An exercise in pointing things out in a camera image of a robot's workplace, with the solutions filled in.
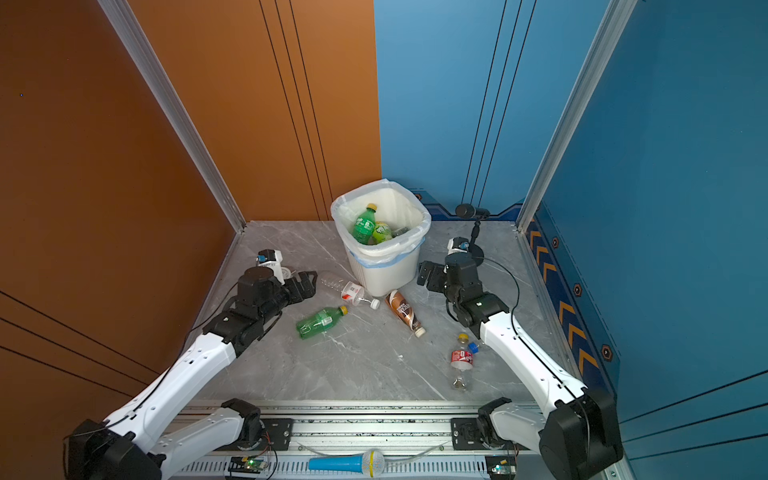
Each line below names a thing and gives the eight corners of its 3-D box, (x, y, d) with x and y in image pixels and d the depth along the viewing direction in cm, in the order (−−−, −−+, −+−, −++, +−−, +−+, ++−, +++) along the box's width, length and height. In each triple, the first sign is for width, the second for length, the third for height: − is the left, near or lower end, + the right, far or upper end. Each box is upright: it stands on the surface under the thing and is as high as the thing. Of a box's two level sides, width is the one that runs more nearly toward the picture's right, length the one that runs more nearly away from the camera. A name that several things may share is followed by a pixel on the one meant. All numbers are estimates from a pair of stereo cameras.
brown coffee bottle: (411, 343, 90) (412, 335, 86) (384, 303, 99) (384, 294, 95) (424, 335, 92) (426, 327, 87) (396, 296, 101) (397, 288, 96)
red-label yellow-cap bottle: (452, 392, 81) (455, 386, 77) (446, 340, 91) (448, 333, 87) (474, 392, 81) (478, 386, 77) (466, 340, 91) (469, 333, 87)
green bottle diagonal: (304, 346, 89) (300, 339, 85) (296, 332, 92) (292, 325, 88) (350, 317, 96) (348, 309, 91) (341, 305, 98) (339, 296, 94)
